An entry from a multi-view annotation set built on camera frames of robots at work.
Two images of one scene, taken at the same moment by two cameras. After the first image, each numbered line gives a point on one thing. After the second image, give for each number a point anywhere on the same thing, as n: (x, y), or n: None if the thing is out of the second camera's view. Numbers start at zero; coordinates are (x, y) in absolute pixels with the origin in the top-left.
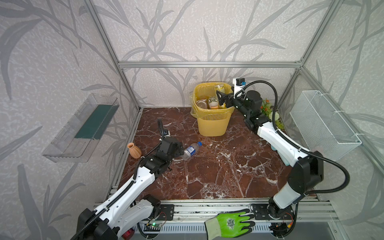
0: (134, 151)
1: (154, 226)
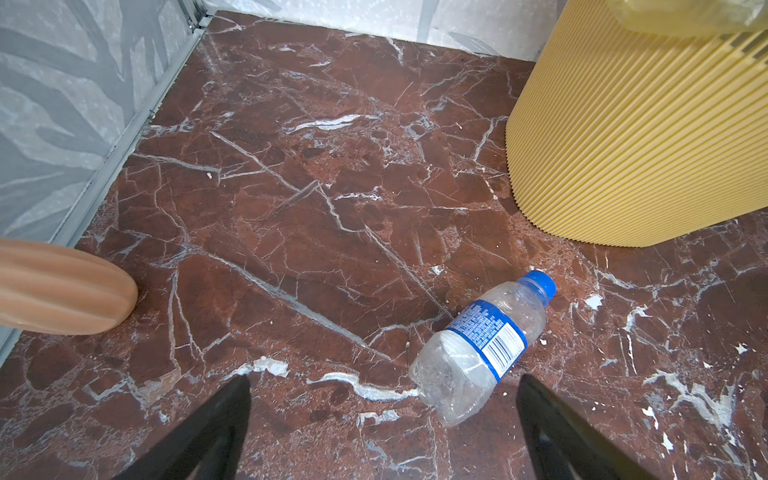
0: (62, 290)
1: None
